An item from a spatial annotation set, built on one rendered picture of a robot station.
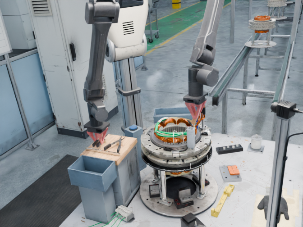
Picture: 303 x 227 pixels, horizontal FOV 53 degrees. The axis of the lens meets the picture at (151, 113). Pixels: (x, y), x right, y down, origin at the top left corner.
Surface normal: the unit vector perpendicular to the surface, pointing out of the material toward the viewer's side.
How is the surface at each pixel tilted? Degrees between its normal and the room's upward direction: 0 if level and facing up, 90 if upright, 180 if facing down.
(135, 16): 90
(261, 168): 0
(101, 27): 115
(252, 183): 0
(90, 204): 90
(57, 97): 90
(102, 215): 90
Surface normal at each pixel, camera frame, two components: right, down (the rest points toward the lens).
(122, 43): 0.47, 0.35
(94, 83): 0.41, 0.71
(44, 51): -0.41, 0.42
